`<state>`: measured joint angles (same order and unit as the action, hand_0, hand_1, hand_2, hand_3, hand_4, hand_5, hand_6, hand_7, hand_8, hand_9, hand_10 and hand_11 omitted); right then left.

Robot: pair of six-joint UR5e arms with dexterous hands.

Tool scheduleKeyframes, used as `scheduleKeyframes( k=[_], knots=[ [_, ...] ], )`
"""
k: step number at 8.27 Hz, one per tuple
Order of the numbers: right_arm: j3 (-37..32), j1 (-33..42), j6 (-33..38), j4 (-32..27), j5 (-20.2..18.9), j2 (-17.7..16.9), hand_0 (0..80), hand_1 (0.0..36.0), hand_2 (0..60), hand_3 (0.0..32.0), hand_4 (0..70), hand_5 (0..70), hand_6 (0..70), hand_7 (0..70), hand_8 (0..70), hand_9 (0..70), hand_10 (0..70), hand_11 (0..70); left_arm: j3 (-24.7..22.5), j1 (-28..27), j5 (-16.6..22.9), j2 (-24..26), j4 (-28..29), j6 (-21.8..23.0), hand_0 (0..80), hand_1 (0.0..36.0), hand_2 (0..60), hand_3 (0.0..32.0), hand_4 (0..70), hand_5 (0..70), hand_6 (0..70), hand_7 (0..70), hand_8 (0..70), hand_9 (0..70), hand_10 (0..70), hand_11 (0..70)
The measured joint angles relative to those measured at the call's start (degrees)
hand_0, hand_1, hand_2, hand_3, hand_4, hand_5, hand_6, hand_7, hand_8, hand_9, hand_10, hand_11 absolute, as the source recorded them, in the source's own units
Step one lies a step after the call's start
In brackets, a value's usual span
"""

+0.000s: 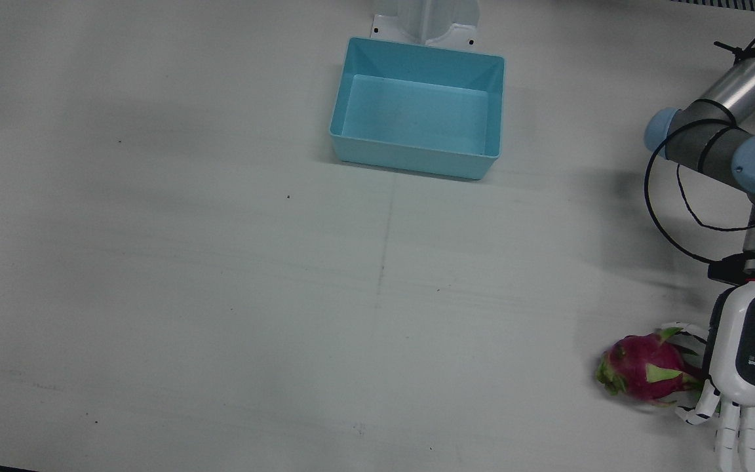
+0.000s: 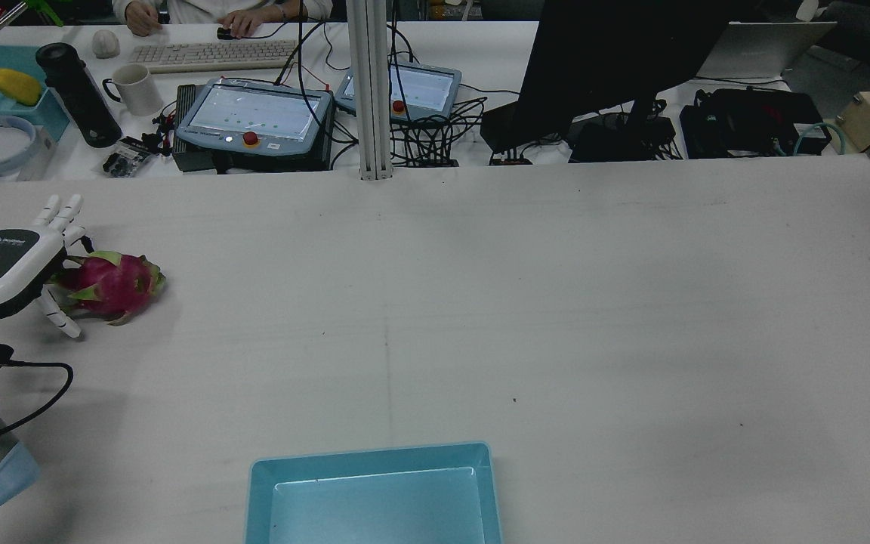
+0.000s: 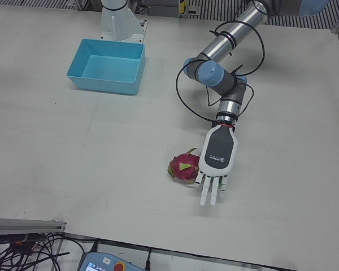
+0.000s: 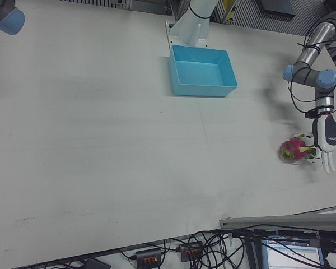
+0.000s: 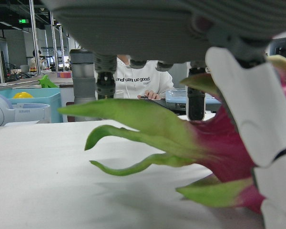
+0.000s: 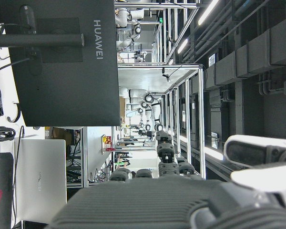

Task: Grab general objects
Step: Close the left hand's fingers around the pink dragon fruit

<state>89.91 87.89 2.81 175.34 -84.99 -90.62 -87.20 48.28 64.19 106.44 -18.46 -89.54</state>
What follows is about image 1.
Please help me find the light blue plastic bin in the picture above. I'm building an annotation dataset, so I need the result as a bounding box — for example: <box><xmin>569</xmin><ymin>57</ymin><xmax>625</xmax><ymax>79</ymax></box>
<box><xmin>329</xmin><ymin>37</ymin><xmax>505</xmax><ymax>181</ymax></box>

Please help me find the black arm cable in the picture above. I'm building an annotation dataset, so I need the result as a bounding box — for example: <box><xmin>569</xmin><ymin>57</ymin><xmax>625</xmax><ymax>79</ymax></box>
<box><xmin>644</xmin><ymin>0</ymin><xmax>755</xmax><ymax>266</ymax></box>

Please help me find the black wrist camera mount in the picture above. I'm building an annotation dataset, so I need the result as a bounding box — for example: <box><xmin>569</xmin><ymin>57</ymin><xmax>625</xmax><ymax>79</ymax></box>
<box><xmin>708</xmin><ymin>254</ymin><xmax>748</xmax><ymax>286</ymax></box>

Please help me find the pink dragon fruit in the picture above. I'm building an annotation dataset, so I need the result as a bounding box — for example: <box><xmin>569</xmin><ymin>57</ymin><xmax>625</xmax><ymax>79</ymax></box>
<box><xmin>596</xmin><ymin>327</ymin><xmax>707</xmax><ymax>406</ymax></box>

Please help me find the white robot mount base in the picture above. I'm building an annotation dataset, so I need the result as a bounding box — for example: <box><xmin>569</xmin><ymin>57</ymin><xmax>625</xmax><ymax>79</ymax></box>
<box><xmin>371</xmin><ymin>0</ymin><xmax>482</xmax><ymax>48</ymax></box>

